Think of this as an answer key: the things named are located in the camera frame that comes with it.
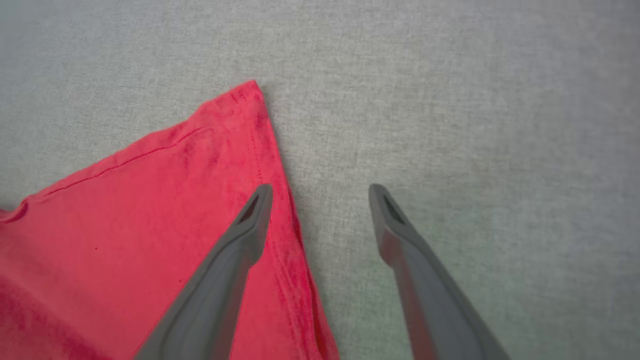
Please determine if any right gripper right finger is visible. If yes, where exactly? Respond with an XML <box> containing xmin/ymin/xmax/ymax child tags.
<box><xmin>368</xmin><ymin>183</ymin><xmax>511</xmax><ymax>360</ymax></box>

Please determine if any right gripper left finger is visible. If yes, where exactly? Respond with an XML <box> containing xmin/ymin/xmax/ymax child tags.
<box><xmin>134</xmin><ymin>183</ymin><xmax>274</xmax><ymax>360</ymax></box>

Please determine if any red and white garment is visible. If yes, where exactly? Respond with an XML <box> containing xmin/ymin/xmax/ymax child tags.
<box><xmin>0</xmin><ymin>80</ymin><xmax>341</xmax><ymax>360</ymax></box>

